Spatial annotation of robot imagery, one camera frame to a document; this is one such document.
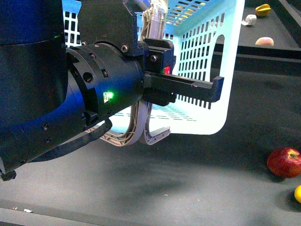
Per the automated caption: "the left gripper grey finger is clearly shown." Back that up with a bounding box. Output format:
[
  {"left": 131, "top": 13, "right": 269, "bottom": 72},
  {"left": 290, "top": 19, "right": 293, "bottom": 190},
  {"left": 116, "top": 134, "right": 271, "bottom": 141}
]
[{"left": 100, "top": 100, "right": 146, "bottom": 147}]

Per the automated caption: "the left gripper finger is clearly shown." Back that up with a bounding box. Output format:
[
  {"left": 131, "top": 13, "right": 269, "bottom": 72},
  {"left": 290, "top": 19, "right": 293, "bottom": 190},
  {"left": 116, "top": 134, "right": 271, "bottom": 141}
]
[{"left": 138, "top": 103, "right": 170, "bottom": 145}]

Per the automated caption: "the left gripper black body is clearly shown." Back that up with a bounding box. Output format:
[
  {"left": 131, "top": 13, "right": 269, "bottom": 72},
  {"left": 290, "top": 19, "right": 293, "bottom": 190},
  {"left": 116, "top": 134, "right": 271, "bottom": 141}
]
[{"left": 67, "top": 0, "right": 224, "bottom": 125}]

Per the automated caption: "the light blue plastic basket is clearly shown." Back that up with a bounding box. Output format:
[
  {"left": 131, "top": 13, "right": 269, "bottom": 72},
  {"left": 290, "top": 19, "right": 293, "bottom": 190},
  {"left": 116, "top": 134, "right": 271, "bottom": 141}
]
[{"left": 63, "top": 0, "right": 244, "bottom": 135}]

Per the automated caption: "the yellow mango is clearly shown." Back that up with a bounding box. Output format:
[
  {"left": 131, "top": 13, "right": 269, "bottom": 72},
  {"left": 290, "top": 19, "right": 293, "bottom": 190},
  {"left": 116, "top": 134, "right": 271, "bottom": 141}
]
[{"left": 294, "top": 185, "right": 301, "bottom": 203}]

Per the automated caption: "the red apple on table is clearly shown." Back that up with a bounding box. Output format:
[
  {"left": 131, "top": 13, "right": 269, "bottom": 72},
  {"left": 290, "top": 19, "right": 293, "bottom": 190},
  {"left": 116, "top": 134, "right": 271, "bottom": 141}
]
[{"left": 267, "top": 147, "right": 301, "bottom": 178}]

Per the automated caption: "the pale peach fruit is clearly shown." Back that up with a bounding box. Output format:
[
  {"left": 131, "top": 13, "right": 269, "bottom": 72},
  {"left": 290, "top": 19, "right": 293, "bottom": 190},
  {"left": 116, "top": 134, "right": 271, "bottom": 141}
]
[{"left": 255, "top": 37, "right": 274, "bottom": 46}]

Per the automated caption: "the crumpled white paper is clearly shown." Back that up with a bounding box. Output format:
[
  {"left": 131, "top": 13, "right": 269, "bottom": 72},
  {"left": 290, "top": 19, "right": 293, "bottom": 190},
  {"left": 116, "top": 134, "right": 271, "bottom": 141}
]
[{"left": 241, "top": 15, "right": 257, "bottom": 26}]

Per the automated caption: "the yellow star fruit far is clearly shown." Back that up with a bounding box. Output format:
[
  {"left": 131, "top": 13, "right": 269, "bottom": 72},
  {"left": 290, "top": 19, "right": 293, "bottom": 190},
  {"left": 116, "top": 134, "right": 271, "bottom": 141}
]
[{"left": 255, "top": 4, "right": 271, "bottom": 17}]

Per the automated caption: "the wrapped cable bundle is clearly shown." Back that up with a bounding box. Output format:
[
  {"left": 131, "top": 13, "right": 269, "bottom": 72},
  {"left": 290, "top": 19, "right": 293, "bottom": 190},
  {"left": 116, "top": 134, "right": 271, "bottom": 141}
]
[{"left": 140, "top": 0, "right": 168, "bottom": 43}]

